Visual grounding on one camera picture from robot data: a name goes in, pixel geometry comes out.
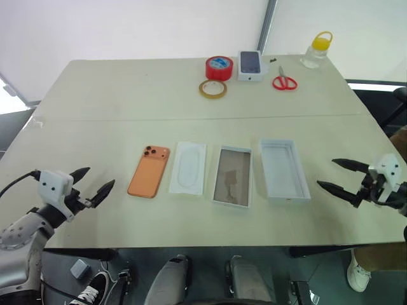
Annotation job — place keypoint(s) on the white paper insert card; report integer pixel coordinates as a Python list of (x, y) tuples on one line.
[(187, 168)]

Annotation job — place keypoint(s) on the grey window frame bar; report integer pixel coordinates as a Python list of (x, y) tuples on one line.
[(16, 92)]

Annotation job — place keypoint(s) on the dark table frame beam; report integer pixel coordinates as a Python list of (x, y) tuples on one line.
[(318, 251), (79, 254)]

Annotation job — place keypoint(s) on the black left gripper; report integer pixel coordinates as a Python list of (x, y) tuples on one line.
[(76, 198)]

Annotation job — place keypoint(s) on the clear jar yellow lid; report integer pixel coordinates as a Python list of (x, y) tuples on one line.
[(314, 54)]

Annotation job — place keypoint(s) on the black floor stand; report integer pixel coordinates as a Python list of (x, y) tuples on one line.
[(302, 292), (122, 282)]

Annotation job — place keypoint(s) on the grey wall pillar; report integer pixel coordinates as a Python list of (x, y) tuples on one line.
[(266, 25)]

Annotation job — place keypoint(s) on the black and white sneaker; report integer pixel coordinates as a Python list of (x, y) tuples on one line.
[(92, 289)]

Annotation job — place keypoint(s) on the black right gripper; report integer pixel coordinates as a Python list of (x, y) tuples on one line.
[(370, 187)]

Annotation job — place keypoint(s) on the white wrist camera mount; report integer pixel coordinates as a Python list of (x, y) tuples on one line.
[(389, 173), (52, 185)]

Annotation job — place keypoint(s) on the small grey square block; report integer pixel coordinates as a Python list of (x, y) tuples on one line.
[(80, 269)]

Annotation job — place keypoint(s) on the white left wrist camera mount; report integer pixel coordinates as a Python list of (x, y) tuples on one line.
[(52, 185)]

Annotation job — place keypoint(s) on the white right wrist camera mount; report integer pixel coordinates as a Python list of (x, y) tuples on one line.
[(389, 173)]

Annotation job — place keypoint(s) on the seated bystander person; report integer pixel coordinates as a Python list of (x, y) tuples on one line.
[(381, 257)]

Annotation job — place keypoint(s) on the red tape roll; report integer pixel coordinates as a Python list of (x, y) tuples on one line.
[(219, 73)]

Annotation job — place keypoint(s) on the white box dark phone print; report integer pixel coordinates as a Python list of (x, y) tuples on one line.
[(250, 62)]

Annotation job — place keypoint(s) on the clear tan tape roll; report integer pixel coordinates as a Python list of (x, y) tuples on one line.
[(203, 92)]

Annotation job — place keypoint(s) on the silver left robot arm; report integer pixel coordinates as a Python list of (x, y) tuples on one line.
[(19, 232)]

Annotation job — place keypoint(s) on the black office chair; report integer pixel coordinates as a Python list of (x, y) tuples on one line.
[(399, 95)]

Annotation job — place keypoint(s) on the orange smartphone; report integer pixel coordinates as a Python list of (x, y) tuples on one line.
[(147, 174)]

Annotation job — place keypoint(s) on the grey rounded leg shell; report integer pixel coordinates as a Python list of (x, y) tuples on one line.
[(170, 279), (246, 279)]

